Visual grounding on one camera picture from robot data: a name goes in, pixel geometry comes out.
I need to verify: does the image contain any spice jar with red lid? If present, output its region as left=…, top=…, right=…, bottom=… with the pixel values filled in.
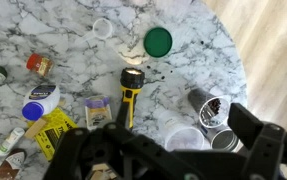
left=25, top=53, right=55, bottom=77

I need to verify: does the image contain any yellow and black torch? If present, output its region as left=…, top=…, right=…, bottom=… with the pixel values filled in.
left=115, top=67, right=146, bottom=132

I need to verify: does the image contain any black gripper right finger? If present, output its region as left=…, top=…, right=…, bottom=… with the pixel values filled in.
left=227, top=102, right=287, bottom=180

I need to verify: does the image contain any clear plastic cup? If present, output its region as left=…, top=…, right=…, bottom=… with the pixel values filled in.
left=157, top=109, right=206, bottom=153

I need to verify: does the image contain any metal tin can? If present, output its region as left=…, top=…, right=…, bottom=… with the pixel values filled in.
left=210, top=127, right=241, bottom=153

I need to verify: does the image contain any cup with coffee beans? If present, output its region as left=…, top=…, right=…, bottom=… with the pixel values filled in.
left=186, top=87, right=231, bottom=130

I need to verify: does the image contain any white bottle with blue cap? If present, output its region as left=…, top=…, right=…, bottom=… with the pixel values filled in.
left=21, top=83, right=62, bottom=122

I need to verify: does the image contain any large wooden block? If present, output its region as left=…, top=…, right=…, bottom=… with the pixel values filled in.
left=23, top=117, right=48, bottom=140

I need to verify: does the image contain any yellow printed packet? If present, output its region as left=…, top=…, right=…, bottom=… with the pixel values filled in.
left=27, top=106, right=79, bottom=162

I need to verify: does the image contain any small white tube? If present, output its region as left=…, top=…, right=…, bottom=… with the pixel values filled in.
left=0, top=126, right=26, bottom=157

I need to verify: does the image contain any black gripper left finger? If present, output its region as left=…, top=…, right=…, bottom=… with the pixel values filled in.
left=42, top=122, right=174, bottom=180

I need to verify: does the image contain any purple and white packet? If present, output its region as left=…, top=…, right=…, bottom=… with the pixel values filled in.
left=84, top=95, right=113, bottom=131

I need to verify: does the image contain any brown bottle with white label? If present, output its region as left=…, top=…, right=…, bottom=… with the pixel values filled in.
left=0, top=148, right=28, bottom=180

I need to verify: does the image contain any green round lid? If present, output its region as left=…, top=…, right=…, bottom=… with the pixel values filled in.
left=143, top=26, right=174, bottom=59

